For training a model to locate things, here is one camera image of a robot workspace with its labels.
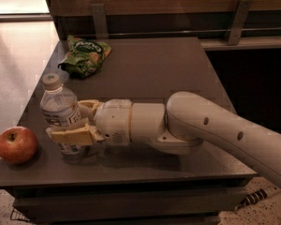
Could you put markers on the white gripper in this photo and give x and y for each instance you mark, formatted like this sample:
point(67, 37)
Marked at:
point(112, 121)

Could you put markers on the clear plastic water bottle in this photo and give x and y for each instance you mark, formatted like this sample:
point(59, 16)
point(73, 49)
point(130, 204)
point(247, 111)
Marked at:
point(60, 108)

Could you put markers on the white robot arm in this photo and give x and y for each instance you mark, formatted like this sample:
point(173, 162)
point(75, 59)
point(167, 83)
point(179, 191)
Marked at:
point(176, 127)

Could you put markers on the red apple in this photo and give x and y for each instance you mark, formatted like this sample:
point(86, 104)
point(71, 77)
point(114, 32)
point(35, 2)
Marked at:
point(17, 145)

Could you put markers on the green snack bag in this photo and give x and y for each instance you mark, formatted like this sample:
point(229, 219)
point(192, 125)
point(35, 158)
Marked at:
point(84, 56)

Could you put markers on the grey drawer cabinet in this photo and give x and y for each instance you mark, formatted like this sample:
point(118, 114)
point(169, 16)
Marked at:
point(139, 175)

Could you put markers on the left metal bracket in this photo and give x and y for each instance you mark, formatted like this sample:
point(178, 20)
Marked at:
point(100, 22)

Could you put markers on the metal bracket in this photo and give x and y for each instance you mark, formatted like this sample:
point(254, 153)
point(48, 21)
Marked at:
point(100, 22)
point(238, 21)

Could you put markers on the right metal bracket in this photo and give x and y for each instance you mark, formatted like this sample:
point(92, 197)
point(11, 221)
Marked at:
point(238, 21)

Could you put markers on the horizontal metal rail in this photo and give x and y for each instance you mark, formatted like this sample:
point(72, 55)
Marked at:
point(202, 34)

